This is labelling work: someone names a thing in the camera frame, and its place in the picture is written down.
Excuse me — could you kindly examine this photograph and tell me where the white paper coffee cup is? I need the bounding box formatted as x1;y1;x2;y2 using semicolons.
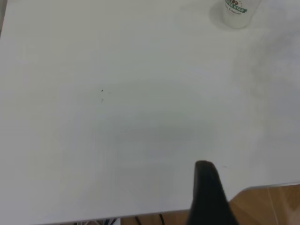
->
221;0;262;30

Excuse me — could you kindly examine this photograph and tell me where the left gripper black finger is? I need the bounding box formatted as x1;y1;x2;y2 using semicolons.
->
185;160;240;225

